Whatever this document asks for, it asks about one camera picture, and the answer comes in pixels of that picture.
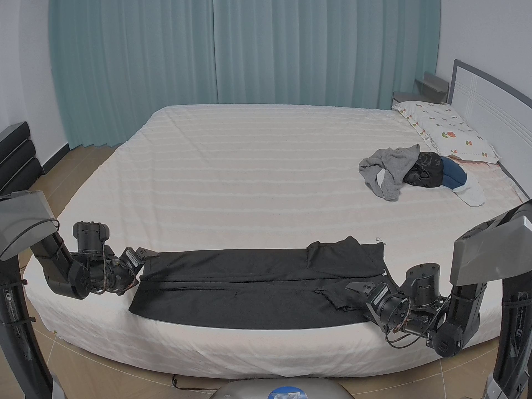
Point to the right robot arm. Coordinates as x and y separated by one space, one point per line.
465 306

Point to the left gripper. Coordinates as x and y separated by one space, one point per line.
118 277

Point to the black chest of drawers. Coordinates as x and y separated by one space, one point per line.
18 156

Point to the black T-shirt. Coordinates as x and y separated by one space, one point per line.
249 289

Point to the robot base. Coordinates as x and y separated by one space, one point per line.
282 391

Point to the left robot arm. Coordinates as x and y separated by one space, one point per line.
58 272

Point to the grey bedside table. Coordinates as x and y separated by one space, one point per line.
432 85

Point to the white printed pillow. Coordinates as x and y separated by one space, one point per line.
444 131

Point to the black printed garment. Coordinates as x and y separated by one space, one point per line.
426 173

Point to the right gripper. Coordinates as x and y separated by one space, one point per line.
392 314

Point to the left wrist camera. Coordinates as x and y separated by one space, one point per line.
133 259

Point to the white knit garment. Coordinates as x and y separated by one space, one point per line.
471 193

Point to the bed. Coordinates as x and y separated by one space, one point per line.
249 173

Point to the grey garment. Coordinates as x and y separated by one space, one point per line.
392 168

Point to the dark blue garment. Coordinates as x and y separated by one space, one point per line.
454 175

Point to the blue-green curtain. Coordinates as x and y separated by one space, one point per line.
324 40
133 56

